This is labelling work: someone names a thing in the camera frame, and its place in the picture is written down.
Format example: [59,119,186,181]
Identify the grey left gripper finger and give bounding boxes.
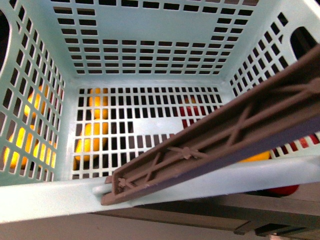
[101,46,320,206]

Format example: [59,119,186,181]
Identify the yellow lemon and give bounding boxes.
[73,88,109,171]

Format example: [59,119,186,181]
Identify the light blue plastic basket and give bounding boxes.
[0,0,320,224]

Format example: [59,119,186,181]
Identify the yellow mango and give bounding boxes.
[239,151,271,163]

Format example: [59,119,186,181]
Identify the red apple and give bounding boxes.
[267,185,299,197]

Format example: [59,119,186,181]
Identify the black fruit display shelf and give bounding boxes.
[97,193,320,240]

